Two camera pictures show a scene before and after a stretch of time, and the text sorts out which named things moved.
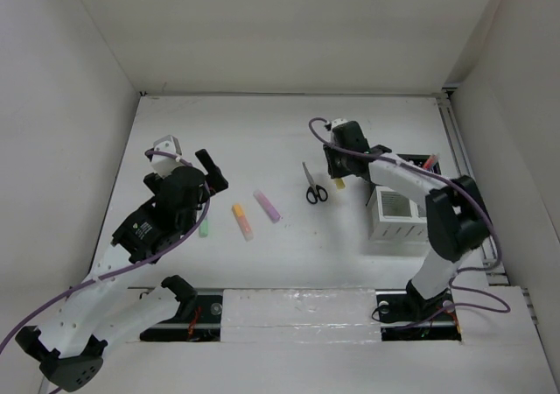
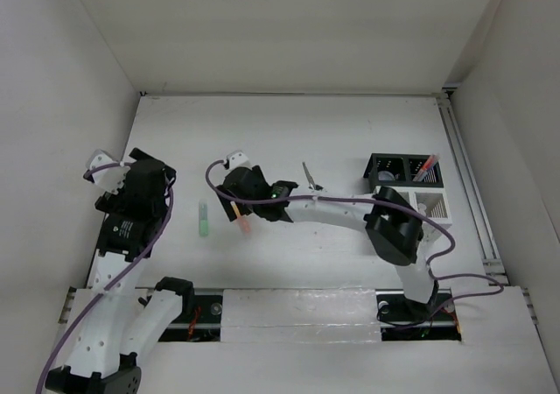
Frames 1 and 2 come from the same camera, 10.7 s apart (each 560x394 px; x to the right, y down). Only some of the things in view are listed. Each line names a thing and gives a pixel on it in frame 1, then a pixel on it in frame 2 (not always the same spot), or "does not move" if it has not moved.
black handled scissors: [315, 191] does not move
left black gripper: [216, 183] → [115, 200]
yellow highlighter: [339, 183] → [422, 209]
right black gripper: [334, 170] → [227, 201]
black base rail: [400, 317] does not move
